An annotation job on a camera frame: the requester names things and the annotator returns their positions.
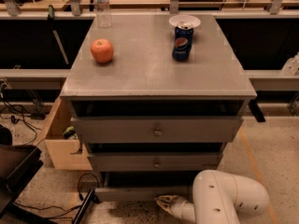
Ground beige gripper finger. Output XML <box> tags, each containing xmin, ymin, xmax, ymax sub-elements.
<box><xmin>157</xmin><ymin>195</ymin><xmax>179</xmax><ymax>203</ymax></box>
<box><xmin>156</xmin><ymin>199</ymin><xmax>173</xmax><ymax>214</ymax></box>

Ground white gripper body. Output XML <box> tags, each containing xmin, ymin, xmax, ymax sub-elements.
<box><xmin>169</xmin><ymin>196</ymin><xmax>195</xmax><ymax>222</ymax></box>

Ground grey bottom drawer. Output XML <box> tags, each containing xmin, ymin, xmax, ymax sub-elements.
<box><xmin>95</xmin><ymin>171</ymin><xmax>197</xmax><ymax>202</ymax></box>

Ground grey drawer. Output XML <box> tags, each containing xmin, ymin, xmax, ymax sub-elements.
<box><xmin>71</xmin><ymin>117</ymin><xmax>243</xmax><ymax>143</ymax></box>
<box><xmin>88</xmin><ymin>152</ymin><xmax>223</xmax><ymax>172</ymax></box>
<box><xmin>95</xmin><ymin>171</ymin><xmax>197</xmax><ymax>202</ymax></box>

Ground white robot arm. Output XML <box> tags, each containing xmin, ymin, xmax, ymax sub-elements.
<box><xmin>156</xmin><ymin>170</ymin><xmax>270</xmax><ymax>224</ymax></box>

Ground grey middle drawer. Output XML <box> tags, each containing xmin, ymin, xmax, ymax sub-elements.
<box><xmin>88</xmin><ymin>152</ymin><xmax>223</xmax><ymax>172</ymax></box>

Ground grey top drawer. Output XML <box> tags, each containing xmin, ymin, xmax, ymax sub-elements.
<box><xmin>71</xmin><ymin>117</ymin><xmax>243</xmax><ymax>143</ymax></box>

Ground grey drawer cabinet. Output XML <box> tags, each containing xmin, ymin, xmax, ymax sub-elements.
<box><xmin>60</xmin><ymin>13</ymin><xmax>258</xmax><ymax>179</ymax></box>

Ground black bar on floor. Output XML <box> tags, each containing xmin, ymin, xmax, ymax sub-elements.
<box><xmin>72</xmin><ymin>189</ymin><xmax>98</xmax><ymax>224</ymax></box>

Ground green object in box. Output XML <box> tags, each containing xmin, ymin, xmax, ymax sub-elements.
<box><xmin>63</xmin><ymin>126</ymin><xmax>78</xmax><ymax>140</ymax></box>

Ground light wooden box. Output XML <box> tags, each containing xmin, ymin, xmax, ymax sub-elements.
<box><xmin>36</xmin><ymin>97</ymin><xmax>92</xmax><ymax>171</ymax></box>

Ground black chair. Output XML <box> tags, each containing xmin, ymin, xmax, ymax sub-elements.
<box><xmin>0</xmin><ymin>126</ymin><xmax>56</xmax><ymax>224</ymax></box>

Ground red apple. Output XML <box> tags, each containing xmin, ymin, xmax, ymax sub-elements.
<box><xmin>91</xmin><ymin>39</ymin><xmax>114</xmax><ymax>63</ymax></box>

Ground blue pepsi can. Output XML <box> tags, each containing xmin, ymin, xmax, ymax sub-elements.
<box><xmin>172</xmin><ymin>21</ymin><xmax>193</xmax><ymax>61</ymax></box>

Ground white bowl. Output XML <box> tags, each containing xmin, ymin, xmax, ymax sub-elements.
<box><xmin>169</xmin><ymin>15</ymin><xmax>201</xmax><ymax>28</ymax></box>

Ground clear plastic water bottle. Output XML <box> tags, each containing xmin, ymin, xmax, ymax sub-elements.
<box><xmin>93</xmin><ymin>0</ymin><xmax>112</xmax><ymax>28</ymax></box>

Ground black headphone cable loop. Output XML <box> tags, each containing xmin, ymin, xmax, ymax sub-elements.
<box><xmin>77</xmin><ymin>172</ymin><xmax>103</xmax><ymax>204</ymax></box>

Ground black floor cable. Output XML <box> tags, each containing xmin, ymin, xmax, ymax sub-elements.
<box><xmin>0</xmin><ymin>87</ymin><xmax>43</xmax><ymax>146</ymax></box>

